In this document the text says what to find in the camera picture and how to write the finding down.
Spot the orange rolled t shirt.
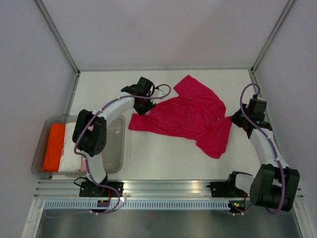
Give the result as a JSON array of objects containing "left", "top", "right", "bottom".
[{"left": 42, "top": 123, "right": 66, "bottom": 172}]

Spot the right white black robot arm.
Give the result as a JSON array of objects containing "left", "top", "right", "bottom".
[{"left": 226, "top": 95, "right": 300, "bottom": 213}]

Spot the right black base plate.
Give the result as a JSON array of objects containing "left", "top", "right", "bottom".
[{"left": 207, "top": 181, "right": 251, "bottom": 198}]

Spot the clear plastic bin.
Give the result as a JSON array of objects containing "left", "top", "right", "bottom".
[{"left": 31, "top": 115, "right": 125, "bottom": 179}]

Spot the right aluminium frame post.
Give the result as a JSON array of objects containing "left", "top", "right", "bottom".
[{"left": 249, "top": 0, "right": 296, "bottom": 75}]

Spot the white slotted cable duct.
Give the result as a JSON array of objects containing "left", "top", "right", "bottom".
[{"left": 44, "top": 200, "right": 230, "bottom": 210}]

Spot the aluminium mounting rail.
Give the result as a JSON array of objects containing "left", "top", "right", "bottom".
[{"left": 34, "top": 179, "right": 304, "bottom": 199}]

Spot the white rolled t shirt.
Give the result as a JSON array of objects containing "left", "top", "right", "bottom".
[{"left": 58, "top": 122, "right": 82, "bottom": 173}]

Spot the pink rolled t shirt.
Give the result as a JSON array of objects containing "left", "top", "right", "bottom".
[{"left": 80, "top": 125, "right": 94, "bottom": 172}]

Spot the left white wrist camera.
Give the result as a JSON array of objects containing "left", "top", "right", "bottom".
[{"left": 150, "top": 89, "right": 166, "bottom": 104}]

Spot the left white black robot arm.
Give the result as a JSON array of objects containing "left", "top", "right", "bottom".
[{"left": 72, "top": 77, "right": 158, "bottom": 196}]

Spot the left aluminium frame post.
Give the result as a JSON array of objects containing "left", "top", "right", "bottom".
[{"left": 33, "top": 0, "right": 80, "bottom": 75}]

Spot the magenta t shirt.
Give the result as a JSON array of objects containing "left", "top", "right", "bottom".
[{"left": 128, "top": 75, "right": 232, "bottom": 159}]

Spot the aluminium frame post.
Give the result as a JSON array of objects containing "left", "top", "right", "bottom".
[
  {"left": 249, "top": 0, "right": 296, "bottom": 75},
  {"left": 33, "top": 0, "right": 80, "bottom": 75}
]

